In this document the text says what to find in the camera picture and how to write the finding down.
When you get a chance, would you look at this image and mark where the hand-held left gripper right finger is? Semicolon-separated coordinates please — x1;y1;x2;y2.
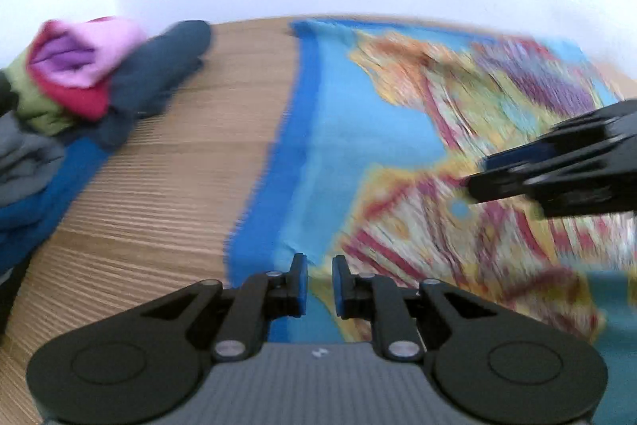
332;255;498;362

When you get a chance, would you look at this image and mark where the grey folded cloth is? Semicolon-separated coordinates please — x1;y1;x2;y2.
0;111;68;209

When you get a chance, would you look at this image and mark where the black folded cloth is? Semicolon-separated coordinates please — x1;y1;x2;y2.
0;71;16;117

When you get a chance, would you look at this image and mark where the dark slate folded cloth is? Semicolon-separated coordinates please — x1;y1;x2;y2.
94;21;212;152

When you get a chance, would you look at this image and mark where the blue folded cloth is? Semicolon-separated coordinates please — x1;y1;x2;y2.
0;136;113;274

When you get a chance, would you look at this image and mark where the pink folded cloth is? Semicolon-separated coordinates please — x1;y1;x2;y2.
27;17;147;90

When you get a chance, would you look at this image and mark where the green folded cloth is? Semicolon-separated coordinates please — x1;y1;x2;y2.
0;57;75;137

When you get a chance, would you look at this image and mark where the blue printed cloth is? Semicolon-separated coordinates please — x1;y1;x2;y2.
226;18;637;425

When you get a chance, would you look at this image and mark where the red folded cloth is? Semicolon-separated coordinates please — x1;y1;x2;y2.
30;71;113;122

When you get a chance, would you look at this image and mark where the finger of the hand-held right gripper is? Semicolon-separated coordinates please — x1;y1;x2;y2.
465;156;637;219
485;99;637;175

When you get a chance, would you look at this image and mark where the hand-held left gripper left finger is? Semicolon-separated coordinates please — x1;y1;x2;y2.
142;253;308;362

